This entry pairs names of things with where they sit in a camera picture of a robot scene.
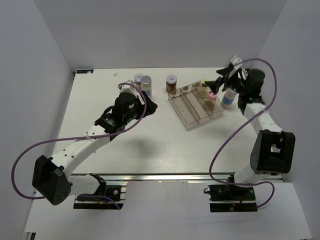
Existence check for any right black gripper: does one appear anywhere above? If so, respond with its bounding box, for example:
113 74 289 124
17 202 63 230
205 67 248 95

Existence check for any yellow cap spice bottle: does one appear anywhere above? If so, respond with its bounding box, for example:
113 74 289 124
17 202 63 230
198 79 210 98

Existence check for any silver lid pearl jar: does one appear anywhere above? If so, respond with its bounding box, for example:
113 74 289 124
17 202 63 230
222 88 237 106
140 75 153 99

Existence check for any pink cap spice bottle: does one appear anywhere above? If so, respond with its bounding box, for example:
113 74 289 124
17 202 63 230
205 91 217 111

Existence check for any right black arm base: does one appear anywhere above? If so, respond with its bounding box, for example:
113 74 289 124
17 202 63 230
203 184 258 213

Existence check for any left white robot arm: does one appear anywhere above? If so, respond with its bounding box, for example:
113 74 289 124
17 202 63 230
32 92 158 206

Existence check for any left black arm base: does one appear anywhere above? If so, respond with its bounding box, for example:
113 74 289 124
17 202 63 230
69 173 126 210

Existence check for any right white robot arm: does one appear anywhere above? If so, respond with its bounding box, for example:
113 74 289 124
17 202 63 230
208 64 296 200

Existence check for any clear acrylic organizer tray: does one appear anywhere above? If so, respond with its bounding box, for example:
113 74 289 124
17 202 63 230
168 81 226 130

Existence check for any right red label spice jar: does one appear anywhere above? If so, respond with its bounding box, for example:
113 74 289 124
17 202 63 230
166 75 177 93

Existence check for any red label spice jar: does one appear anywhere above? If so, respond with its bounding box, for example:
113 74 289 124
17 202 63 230
133 73 144 89
166 75 177 93

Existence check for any left red label spice jar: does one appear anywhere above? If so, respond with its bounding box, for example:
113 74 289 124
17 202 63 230
133 73 144 89

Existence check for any left blue corner sticker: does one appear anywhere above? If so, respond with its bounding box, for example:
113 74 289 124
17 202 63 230
76 69 94 74

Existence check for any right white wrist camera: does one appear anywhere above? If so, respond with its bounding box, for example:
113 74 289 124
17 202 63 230
230 55 243 73

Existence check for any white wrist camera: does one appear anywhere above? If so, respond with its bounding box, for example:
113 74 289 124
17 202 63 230
118 80 139 96
230 55 243 73

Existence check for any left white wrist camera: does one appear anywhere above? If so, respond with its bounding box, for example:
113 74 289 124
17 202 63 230
118 80 139 96

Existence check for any aluminium front frame rail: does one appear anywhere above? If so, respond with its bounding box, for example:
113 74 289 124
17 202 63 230
44 172 285 185

